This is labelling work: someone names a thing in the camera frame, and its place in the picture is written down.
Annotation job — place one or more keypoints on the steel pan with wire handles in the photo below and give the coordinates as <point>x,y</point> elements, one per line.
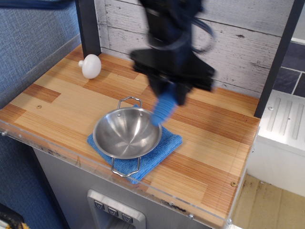
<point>127,133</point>

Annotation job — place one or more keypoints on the blue handled metal spork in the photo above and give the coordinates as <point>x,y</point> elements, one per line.
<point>165,105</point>

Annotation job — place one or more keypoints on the dark frame post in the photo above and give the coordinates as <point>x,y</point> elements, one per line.
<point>290,26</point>
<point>88,27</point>

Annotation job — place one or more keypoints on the blue folded cloth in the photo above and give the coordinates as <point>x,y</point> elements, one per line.
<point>168,143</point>

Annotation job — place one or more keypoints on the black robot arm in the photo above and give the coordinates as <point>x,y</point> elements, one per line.
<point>169,20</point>

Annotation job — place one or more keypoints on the white ridged sink drainboard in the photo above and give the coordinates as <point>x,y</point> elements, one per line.
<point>283,122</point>

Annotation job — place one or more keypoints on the dark right frame post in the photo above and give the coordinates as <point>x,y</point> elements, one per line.
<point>290,26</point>

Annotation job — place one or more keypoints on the yellow black object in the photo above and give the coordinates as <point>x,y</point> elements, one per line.
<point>9,221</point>

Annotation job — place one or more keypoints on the silver button control panel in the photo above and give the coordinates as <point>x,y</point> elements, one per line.
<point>109,213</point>

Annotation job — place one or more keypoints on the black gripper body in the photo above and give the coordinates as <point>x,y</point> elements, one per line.
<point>177,62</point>

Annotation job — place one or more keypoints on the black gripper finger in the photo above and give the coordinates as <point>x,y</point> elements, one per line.
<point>158,84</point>
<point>181,91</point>

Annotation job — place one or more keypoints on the dark left frame post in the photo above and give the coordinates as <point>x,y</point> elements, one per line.
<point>88,27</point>

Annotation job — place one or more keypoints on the clear acrylic edge guard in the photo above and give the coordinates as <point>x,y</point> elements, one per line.
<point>199,178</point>

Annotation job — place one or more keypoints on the white mushroom shaped toy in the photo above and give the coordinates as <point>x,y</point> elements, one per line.
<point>90,66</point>

